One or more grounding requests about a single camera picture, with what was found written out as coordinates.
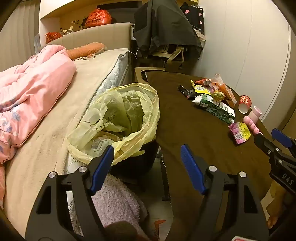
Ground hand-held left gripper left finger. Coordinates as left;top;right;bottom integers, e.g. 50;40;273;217
25;145;115;241

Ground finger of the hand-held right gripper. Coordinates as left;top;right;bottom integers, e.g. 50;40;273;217
271;128;296;157
254;133;284;163

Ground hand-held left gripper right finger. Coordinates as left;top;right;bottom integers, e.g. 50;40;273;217
180;144;270;241

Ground pink cartoon snack wrapper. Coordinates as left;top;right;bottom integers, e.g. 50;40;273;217
229;122;252;145

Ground black trash bin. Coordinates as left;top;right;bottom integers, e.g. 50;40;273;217
110;140;159;180

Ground red paper cup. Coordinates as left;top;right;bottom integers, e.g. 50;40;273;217
238;95;252;114

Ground green white drink carton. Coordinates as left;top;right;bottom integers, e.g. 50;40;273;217
192;94;236;124

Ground yellow crinkled snack packet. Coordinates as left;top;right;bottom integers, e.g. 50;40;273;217
211;90;226;101

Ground clear orange plastic wrapper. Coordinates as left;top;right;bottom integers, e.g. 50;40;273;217
209;74;237;107

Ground yellow plastic bin liner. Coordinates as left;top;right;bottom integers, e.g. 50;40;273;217
67;83;160;166

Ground black snack wrapper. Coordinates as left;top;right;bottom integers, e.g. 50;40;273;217
178;85;197;100

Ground yellow labelled snack wrapper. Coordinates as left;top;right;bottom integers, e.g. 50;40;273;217
190;80;212;95

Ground red snack wrapper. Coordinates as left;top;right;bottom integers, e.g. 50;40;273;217
194;78;212;86

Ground person's right hand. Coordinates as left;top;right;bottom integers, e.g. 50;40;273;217
266;181;288;229

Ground pink caterpillar toy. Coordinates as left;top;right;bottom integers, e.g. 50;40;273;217
242;116;264;136

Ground pink tumbler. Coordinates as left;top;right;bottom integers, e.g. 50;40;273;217
247;106;263;123

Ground purple fluffy towel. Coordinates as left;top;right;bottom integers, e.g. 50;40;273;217
91;174;149;234

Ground brown tablecloth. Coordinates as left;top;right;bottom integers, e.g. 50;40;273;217
147;71;278;241

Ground bed with beige sheet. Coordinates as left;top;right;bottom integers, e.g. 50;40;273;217
3;48;129;225

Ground white quilted mattress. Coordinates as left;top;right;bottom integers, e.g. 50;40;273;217
65;50;130;232

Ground pink floral quilt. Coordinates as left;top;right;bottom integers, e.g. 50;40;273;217
0;45;77;164

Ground orange pillow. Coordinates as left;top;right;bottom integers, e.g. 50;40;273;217
66;42;108;61

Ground beige folded clothes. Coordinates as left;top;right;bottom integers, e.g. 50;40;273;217
194;28;206;42

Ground small red plastic bag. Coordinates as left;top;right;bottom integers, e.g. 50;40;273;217
45;32;62;44

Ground black pink-dotted garment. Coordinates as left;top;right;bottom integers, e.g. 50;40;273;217
180;3;205;32

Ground chair draped with dark jacket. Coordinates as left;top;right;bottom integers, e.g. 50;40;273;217
134;0;204;58

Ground large orange plastic bag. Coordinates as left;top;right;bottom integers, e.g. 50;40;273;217
84;8;113;29

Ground beige pleated curtain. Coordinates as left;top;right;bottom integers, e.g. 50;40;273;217
0;0;41;72

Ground beige upholstered bed frame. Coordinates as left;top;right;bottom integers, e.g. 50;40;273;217
35;22;134;86

